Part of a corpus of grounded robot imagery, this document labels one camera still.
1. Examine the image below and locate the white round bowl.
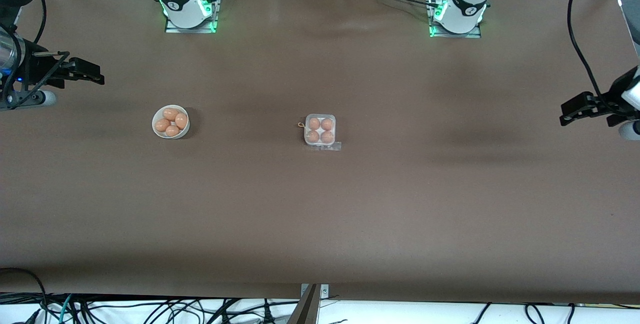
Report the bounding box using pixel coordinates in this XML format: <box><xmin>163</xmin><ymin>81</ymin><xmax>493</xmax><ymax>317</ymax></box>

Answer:
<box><xmin>151</xmin><ymin>105</ymin><xmax>191</xmax><ymax>139</ymax></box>

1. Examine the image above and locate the clear plastic egg box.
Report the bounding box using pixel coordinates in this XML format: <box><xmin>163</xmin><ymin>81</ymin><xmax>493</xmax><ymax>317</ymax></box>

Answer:
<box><xmin>303</xmin><ymin>113</ymin><xmax>342</xmax><ymax>152</ymax></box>

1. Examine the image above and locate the silver corner bracket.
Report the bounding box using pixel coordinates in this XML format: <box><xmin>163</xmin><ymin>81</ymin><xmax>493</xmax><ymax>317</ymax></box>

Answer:
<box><xmin>300</xmin><ymin>283</ymin><xmax>330</xmax><ymax>300</ymax></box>

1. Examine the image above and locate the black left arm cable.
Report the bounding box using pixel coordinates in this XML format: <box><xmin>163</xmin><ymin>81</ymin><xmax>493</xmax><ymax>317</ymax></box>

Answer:
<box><xmin>567</xmin><ymin>0</ymin><xmax>609</xmax><ymax>99</ymax></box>

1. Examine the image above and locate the dark metal strut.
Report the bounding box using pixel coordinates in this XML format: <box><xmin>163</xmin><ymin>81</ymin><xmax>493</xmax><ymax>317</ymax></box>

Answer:
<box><xmin>287</xmin><ymin>284</ymin><xmax>319</xmax><ymax>324</ymax></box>

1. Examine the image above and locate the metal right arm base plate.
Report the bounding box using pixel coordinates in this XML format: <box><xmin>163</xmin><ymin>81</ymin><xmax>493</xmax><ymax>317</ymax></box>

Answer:
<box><xmin>165</xmin><ymin>0</ymin><xmax>219</xmax><ymax>34</ymax></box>

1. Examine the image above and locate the black looped cable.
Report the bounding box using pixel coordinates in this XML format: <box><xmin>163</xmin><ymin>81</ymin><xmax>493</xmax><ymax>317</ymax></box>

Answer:
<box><xmin>0</xmin><ymin>267</ymin><xmax>49</xmax><ymax>324</ymax></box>

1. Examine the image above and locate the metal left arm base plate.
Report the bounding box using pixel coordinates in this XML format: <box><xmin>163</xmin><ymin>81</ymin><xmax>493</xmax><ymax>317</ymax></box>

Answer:
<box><xmin>428</xmin><ymin>0</ymin><xmax>482</xmax><ymax>39</ymax></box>

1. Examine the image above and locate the teal cable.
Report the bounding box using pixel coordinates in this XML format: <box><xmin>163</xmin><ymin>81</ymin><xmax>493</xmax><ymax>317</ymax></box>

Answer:
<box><xmin>58</xmin><ymin>294</ymin><xmax>75</xmax><ymax>324</ymax></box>

